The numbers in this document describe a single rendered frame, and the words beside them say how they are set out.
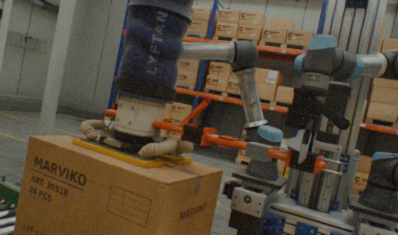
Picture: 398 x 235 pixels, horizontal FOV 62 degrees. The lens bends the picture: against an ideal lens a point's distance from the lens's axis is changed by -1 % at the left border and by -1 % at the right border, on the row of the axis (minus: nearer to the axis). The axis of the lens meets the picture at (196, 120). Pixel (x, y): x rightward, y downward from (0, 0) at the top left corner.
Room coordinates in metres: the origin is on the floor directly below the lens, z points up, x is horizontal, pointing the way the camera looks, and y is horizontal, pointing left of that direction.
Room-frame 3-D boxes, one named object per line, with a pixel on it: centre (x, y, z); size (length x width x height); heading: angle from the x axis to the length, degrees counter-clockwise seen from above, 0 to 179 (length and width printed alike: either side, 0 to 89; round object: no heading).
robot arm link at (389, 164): (1.35, -0.81, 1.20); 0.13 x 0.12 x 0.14; 27
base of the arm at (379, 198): (1.35, -0.80, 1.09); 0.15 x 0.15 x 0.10
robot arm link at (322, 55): (0.95, -0.31, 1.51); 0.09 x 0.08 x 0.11; 117
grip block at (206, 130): (1.10, -0.01, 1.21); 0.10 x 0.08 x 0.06; 152
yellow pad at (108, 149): (1.14, 0.25, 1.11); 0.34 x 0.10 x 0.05; 62
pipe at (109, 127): (1.22, 0.21, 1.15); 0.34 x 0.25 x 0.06; 62
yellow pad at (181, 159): (1.30, 0.16, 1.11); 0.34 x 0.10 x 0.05; 62
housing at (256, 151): (1.00, -0.20, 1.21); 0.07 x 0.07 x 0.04; 62
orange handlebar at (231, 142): (1.23, -0.02, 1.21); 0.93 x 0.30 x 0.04; 62
